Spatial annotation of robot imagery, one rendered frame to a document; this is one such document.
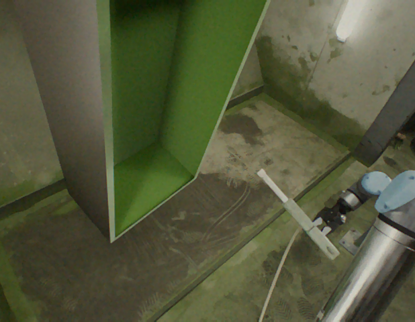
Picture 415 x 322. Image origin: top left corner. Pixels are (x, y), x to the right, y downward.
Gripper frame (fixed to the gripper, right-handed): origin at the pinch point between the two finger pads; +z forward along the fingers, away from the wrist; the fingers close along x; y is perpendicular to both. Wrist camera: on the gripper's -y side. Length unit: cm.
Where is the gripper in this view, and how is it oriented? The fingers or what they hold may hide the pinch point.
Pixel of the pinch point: (311, 234)
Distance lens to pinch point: 141.8
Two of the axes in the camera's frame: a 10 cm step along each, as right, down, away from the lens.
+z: -7.5, 6.6, 0.6
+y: 1.0, 0.3, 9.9
